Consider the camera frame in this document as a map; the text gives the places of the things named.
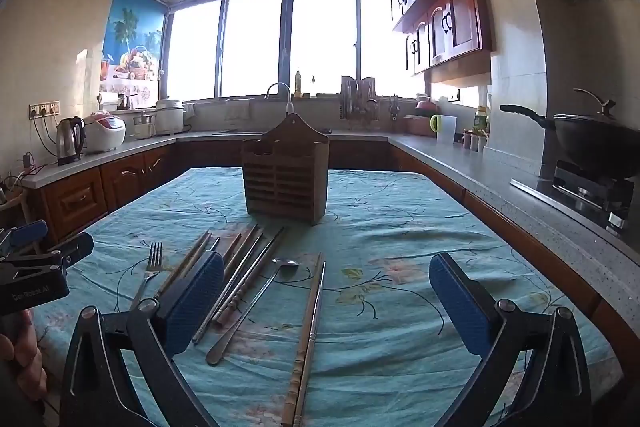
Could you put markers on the curved sink faucet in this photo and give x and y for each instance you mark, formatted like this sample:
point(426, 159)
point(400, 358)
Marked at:
point(289, 107)

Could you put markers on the steel electric kettle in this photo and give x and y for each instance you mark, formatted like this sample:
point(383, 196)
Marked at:
point(70, 142)

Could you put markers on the person's left hand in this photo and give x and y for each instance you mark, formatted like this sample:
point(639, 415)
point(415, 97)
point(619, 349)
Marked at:
point(30, 357)

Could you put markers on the small glass countertop appliance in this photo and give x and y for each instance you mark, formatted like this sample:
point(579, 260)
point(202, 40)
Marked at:
point(144, 127)

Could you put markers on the wooden utensil holder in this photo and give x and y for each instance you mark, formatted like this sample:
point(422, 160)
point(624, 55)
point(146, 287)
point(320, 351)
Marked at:
point(285, 187)

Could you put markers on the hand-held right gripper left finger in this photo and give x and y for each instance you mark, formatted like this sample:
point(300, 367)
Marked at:
point(200, 302)

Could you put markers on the green label bottle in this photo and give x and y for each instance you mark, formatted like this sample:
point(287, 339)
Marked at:
point(481, 119)

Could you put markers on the wooden chopstick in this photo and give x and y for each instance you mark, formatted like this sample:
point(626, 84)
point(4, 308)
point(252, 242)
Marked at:
point(187, 257)
point(195, 258)
point(305, 347)
point(232, 249)

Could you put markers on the dish rack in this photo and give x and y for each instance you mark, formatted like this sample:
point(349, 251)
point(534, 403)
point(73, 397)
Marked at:
point(357, 102)

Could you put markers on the kitchen window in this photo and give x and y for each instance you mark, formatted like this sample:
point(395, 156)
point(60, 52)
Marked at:
point(250, 47)

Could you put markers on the wall socket strip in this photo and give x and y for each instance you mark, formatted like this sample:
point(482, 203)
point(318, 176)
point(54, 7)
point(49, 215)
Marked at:
point(44, 109)

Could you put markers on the metal spoon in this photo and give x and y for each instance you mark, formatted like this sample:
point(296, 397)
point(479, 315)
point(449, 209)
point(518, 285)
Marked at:
point(235, 332)

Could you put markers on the grey kitchen countertop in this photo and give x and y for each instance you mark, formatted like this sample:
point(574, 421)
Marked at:
point(475, 167)

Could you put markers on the yellow bottle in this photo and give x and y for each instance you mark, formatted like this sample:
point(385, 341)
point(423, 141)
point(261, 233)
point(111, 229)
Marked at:
point(298, 87)

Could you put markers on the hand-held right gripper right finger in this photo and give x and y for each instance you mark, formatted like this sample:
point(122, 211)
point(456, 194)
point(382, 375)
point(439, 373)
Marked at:
point(450, 292)

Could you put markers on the red lidded bowl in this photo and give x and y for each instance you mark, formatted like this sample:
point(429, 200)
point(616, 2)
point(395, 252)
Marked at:
point(426, 108)

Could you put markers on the metal fork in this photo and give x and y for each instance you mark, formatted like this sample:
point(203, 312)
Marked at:
point(152, 267)

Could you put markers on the teal floral tablecloth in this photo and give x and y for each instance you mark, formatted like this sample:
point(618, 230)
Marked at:
point(400, 232)

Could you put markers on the small dark pot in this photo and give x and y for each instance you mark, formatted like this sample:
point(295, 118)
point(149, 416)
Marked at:
point(125, 103)

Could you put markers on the spice jar set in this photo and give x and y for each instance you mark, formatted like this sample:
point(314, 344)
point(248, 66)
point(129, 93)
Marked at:
point(475, 141)

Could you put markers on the pink white rice cooker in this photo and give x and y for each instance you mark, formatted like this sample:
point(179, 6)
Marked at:
point(105, 134)

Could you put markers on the tropical beach poster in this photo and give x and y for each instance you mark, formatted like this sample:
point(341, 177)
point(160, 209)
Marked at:
point(132, 32)

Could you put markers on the black wok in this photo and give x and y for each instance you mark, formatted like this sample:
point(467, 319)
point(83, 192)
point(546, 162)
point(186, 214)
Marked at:
point(590, 142)

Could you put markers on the gas stove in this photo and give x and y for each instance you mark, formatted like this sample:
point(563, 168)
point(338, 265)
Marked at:
point(590, 197)

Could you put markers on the pink basin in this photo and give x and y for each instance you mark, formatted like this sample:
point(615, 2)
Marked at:
point(417, 126)

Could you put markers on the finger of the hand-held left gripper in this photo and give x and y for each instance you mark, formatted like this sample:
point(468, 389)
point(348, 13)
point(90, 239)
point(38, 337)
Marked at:
point(27, 233)
point(72, 249)

